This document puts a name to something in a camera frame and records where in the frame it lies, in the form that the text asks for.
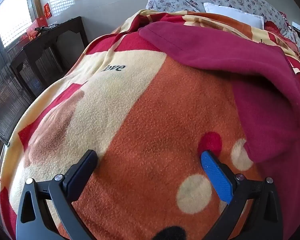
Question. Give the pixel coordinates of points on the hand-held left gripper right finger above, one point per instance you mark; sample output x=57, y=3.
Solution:
x=215, y=173

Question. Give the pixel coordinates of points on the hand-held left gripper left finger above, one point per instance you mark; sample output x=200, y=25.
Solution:
x=82, y=173

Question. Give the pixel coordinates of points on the magenta fleece garment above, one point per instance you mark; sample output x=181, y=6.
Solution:
x=215, y=50

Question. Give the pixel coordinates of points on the orange red cream printed blanket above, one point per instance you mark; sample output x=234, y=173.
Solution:
x=150, y=130

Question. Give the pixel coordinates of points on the dark wooden table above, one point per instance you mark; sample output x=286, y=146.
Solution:
x=41, y=45

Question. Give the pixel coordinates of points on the red gift box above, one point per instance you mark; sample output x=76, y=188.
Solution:
x=33, y=33

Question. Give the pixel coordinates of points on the red patterned pillow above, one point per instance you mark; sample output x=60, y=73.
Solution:
x=276, y=28

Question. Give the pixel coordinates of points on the white pillow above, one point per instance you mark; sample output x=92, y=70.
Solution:
x=230, y=13

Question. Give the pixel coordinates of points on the window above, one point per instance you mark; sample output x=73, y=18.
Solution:
x=15, y=17

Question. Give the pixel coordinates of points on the red paper wall decoration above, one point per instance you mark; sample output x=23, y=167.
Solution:
x=47, y=10

